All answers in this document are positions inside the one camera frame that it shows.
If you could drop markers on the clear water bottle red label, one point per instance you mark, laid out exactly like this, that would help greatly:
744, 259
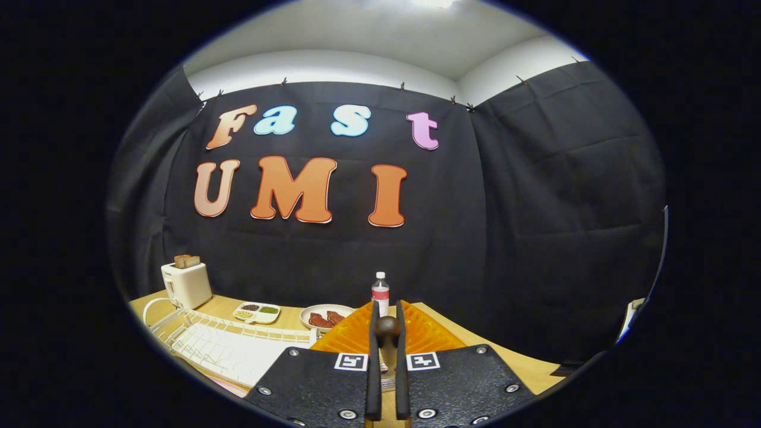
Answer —
380, 294

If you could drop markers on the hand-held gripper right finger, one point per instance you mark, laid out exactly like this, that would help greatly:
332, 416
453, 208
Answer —
403, 386

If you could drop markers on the white toaster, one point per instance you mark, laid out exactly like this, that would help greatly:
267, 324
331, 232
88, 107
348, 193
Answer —
187, 285

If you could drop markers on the black backdrop cloth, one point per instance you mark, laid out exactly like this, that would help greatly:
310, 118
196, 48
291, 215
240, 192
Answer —
535, 238

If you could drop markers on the black table clamp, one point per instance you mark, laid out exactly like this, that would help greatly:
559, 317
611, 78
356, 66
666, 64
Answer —
568, 370

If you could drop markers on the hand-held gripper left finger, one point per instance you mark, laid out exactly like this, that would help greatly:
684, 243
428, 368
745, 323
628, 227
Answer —
373, 386

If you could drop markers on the white divided dish with beans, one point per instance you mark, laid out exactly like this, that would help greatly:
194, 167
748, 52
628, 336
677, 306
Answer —
255, 316

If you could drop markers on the brown toast slice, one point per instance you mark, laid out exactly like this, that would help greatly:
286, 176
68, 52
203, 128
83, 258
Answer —
194, 261
180, 261

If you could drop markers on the white drip tray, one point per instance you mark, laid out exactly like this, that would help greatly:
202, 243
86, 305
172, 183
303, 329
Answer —
238, 356

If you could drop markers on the red meat piece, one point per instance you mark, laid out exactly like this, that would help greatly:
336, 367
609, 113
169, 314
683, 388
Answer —
320, 321
336, 317

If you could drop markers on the white round plate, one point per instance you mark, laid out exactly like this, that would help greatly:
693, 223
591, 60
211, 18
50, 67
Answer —
339, 308

